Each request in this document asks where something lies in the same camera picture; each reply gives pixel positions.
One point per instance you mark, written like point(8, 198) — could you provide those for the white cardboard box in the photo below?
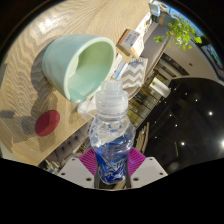
point(130, 41)

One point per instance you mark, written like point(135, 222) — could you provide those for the grey chevron cushion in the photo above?
point(135, 73)

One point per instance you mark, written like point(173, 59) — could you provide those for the teal tissue pack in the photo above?
point(157, 9)

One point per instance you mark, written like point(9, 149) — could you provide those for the grey wood-trimmed sofa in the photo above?
point(156, 50)

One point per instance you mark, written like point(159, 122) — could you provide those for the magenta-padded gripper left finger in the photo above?
point(76, 171)

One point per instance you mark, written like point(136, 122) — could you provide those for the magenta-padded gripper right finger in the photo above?
point(148, 170)

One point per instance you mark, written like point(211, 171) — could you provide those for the green potted plant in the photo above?
point(181, 31)

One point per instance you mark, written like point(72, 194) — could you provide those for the small blue white box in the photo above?
point(119, 70)

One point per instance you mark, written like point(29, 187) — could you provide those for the flat round red coaster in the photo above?
point(47, 123)

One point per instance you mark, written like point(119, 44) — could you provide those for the group of ceiling lights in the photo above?
point(210, 113)

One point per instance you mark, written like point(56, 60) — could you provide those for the pale green ceramic mug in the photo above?
point(63, 63)

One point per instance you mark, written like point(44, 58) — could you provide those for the clear blue-labelled drink bottle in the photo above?
point(111, 133)

